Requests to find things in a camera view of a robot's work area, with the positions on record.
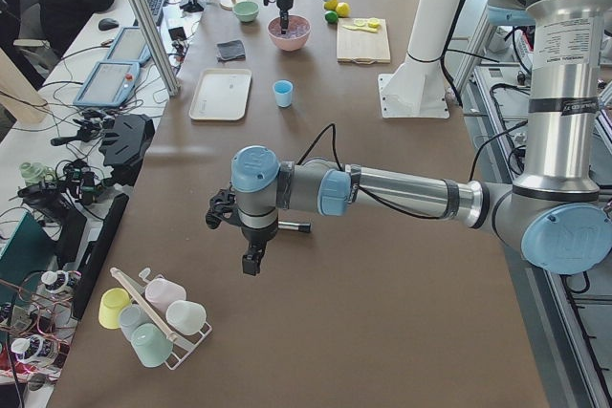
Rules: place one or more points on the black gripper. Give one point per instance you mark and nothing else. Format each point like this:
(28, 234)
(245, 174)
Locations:
(255, 235)
(285, 4)

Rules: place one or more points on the pile of ice cubes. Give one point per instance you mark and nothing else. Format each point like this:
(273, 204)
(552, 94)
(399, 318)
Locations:
(297, 27)

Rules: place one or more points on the light blue cup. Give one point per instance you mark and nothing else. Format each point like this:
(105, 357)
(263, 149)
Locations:
(283, 93)

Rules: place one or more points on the white cup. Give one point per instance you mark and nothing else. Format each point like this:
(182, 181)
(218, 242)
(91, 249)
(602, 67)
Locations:
(186, 317)

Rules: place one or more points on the pink cup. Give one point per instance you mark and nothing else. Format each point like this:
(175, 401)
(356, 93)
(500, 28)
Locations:
(161, 293)

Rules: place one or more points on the mint green cup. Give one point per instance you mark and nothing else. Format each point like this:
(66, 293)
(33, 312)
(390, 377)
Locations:
(151, 345)

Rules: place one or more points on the grey cup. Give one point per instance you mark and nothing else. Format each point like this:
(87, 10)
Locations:
(130, 318)

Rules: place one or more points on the yellow cup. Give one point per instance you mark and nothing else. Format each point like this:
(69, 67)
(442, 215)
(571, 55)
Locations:
(112, 302)

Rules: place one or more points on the pink bowl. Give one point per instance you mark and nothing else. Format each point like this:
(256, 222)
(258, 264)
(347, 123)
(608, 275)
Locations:
(289, 45)

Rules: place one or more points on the light green bowl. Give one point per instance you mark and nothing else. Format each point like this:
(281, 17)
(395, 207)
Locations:
(246, 11)

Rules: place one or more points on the steel muddler black tip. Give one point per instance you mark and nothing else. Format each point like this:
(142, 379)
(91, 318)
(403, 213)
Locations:
(295, 226)

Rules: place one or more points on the green lime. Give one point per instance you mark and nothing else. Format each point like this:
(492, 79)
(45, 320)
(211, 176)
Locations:
(331, 17)

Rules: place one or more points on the yellow lemon left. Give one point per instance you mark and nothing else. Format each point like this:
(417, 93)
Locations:
(330, 5)

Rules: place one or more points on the yellow lemon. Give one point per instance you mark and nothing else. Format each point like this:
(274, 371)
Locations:
(343, 9)
(330, 5)

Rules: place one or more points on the yellow lemon right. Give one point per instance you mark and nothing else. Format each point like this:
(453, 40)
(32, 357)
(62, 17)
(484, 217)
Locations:
(343, 9)

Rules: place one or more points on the grey folded cloth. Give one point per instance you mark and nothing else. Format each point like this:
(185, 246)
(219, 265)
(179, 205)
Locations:
(231, 50)

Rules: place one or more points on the wooden cutting board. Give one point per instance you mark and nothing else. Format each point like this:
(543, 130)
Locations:
(362, 47)

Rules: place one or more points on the yellow plastic knife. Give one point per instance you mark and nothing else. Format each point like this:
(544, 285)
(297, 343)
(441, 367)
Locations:
(360, 28)

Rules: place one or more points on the lemon slice upper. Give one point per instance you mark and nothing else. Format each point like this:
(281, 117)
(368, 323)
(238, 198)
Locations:
(373, 23)

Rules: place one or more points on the cream rabbit tray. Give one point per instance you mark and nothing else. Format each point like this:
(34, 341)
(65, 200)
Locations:
(221, 95)

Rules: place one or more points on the black keyboard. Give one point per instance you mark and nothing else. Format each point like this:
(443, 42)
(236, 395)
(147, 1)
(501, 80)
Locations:
(155, 1)

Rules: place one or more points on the teach pendant far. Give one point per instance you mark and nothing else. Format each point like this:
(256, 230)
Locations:
(129, 45)

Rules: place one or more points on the teach pendant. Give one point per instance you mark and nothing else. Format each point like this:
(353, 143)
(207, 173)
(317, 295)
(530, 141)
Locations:
(129, 45)
(108, 85)

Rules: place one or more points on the black flat bar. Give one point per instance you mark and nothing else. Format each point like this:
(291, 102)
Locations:
(95, 261)

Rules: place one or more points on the black computer mouse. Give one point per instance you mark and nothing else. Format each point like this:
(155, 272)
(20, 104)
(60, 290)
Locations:
(107, 24)

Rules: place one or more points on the teach pendant near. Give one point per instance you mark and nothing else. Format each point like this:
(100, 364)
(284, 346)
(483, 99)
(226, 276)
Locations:
(108, 85)

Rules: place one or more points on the white wire cup rack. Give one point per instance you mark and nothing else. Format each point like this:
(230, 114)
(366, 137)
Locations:
(183, 345)

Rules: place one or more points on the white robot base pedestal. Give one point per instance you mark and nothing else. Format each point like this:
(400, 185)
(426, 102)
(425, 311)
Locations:
(417, 88)

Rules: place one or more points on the black plastic bracket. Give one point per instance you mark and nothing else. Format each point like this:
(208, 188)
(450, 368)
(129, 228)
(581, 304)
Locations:
(124, 145)

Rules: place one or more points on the aluminium frame post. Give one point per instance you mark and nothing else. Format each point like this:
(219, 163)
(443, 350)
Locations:
(155, 44)

